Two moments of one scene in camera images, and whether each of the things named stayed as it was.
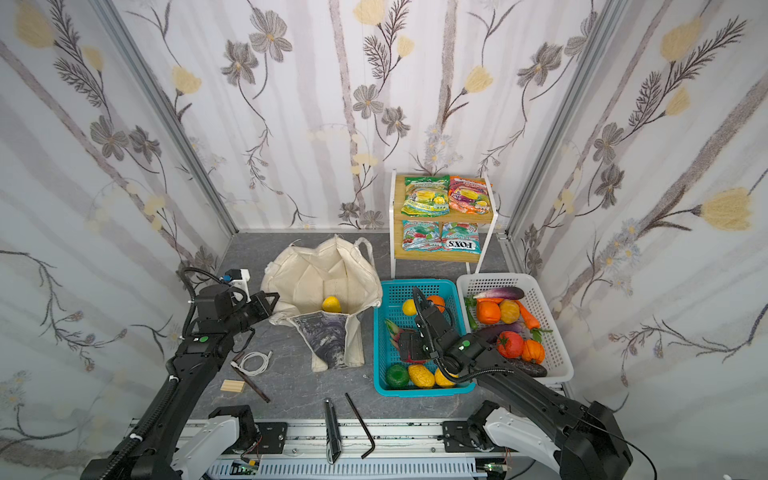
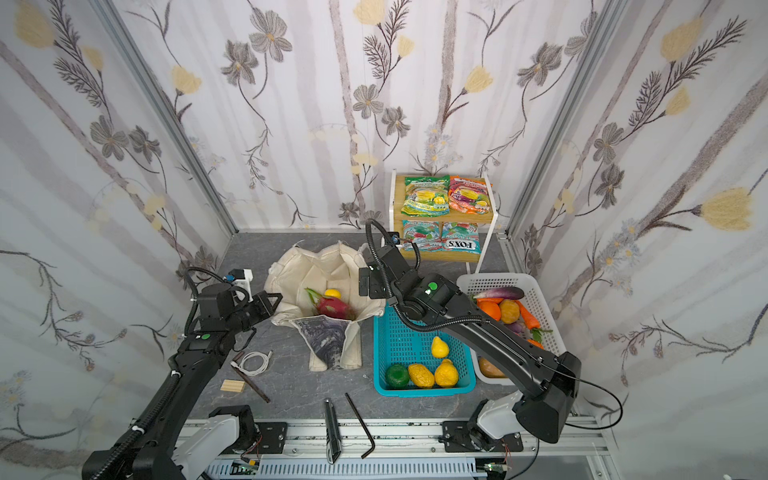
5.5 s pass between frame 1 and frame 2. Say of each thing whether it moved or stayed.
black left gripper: stayed
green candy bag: stayed
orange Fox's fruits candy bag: stayed
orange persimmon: stayed
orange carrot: stayed
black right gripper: moved
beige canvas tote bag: stayed
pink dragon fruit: moved
